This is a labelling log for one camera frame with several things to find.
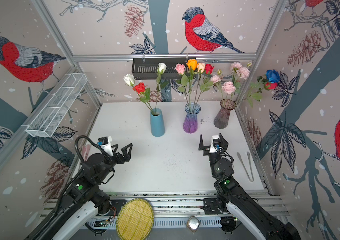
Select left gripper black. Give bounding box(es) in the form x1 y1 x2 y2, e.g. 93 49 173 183
96 142 133 184

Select pink grey glass vase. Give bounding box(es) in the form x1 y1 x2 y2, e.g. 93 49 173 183
213 99 236 129

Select teal ceramic vase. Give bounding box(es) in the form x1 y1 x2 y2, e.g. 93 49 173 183
150 108 165 137

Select pink carnation bunch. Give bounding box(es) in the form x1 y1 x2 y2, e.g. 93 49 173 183
230 62 252 92
210 69 236 100

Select red artificial rose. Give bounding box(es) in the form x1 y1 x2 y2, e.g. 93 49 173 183
235 82 278 108

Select pink artificial rose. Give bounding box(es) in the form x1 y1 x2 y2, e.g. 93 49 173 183
175 64 189 104

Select orange artificial rose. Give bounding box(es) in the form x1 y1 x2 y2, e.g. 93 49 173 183
187 59 198 112

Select blue artificial rose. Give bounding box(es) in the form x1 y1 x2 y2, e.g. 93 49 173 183
266 70 280 84

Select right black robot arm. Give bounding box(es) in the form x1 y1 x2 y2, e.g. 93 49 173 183
198 134 301 240

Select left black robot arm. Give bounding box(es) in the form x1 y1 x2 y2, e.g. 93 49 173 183
26 135 133 240

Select blue purple glass vase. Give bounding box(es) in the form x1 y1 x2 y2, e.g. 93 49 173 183
183 103 201 134

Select yellow woven bamboo tray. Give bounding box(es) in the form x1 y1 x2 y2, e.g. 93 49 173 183
116 198 154 240

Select black hanging basket shelf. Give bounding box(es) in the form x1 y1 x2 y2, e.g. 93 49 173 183
132 58 187 80

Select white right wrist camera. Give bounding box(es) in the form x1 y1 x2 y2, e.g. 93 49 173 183
209 136 221 154

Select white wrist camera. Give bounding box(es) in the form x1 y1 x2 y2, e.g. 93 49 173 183
98 136 114 157
209 136 221 154

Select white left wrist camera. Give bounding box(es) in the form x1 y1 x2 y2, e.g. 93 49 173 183
98 136 114 157

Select white wire mesh basket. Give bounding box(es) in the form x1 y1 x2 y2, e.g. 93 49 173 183
26 73 88 138

